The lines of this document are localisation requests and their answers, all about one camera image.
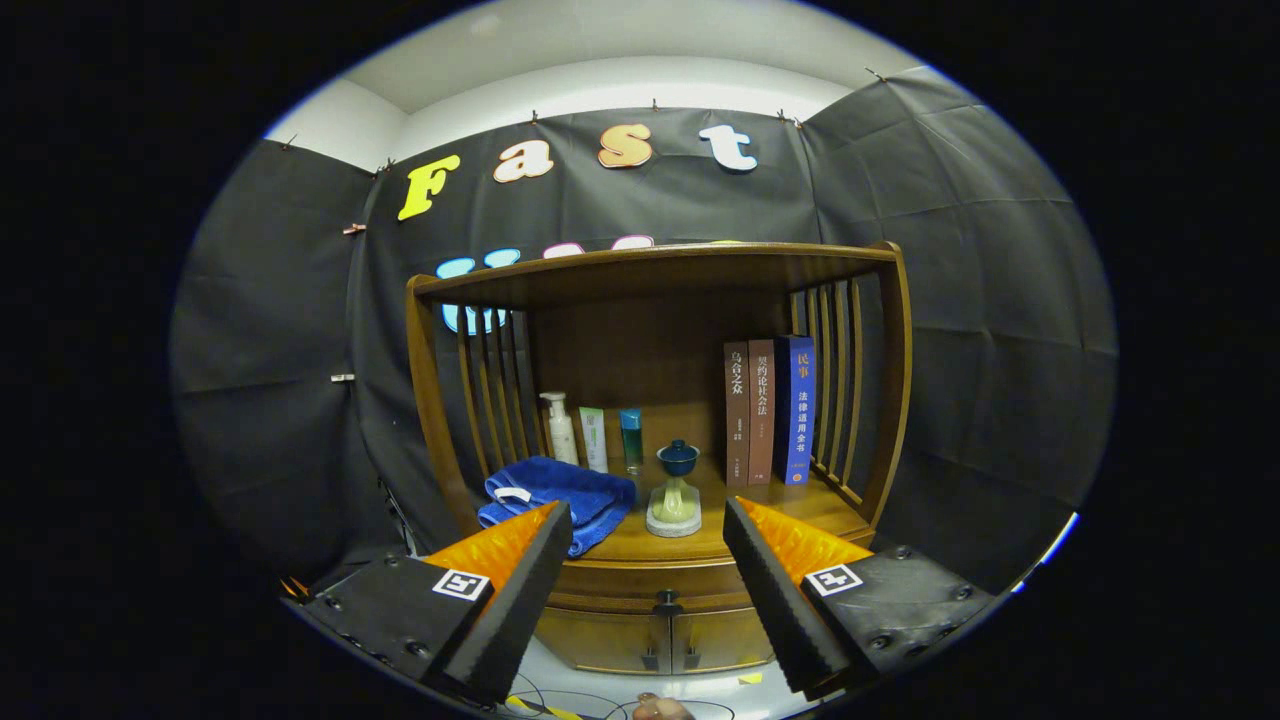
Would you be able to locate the blue towel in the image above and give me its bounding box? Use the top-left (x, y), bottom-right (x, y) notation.
top-left (478, 456), bottom-right (637, 558)

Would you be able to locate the white pump bottle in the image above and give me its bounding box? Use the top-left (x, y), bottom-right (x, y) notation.
top-left (540, 391), bottom-right (580, 467)

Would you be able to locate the wooden cabinet door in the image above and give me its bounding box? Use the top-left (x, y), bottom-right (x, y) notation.
top-left (672, 605), bottom-right (776, 673)
top-left (535, 607), bottom-right (673, 674)

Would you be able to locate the blue book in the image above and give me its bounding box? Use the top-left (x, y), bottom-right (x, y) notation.
top-left (774, 335), bottom-right (817, 486)

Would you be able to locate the wooden cabinet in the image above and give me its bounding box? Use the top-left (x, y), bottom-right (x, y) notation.
top-left (405, 240), bottom-right (913, 676)

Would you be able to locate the reddish brown book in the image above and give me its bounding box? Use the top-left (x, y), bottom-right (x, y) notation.
top-left (748, 339), bottom-right (777, 486)

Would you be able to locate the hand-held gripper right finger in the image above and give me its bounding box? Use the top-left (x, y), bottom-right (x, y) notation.
top-left (720, 497), bottom-right (1001, 703)

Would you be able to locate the dark brown book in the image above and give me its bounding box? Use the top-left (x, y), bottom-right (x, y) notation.
top-left (724, 341), bottom-right (751, 488)

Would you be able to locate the white green tube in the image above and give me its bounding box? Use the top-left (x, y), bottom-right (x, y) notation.
top-left (580, 406), bottom-right (609, 473)

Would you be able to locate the wooden drawer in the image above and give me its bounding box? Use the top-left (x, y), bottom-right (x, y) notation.
top-left (545, 560), bottom-right (761, 613)

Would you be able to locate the translucent plastic soap dish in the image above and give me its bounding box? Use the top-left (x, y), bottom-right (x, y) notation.
top-left (646, 477), bottom-right (703, 539)

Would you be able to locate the wooden countertop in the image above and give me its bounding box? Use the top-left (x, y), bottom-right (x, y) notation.
top-left (470, 455), bottom-right (876, 566)

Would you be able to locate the black floor cable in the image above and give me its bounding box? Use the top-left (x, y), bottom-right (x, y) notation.
top-left (500, 675), bottom-right (641, 720)

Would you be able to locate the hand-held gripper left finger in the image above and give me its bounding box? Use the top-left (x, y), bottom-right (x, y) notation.
top-left (295, 500), bottom-right (573, 707)

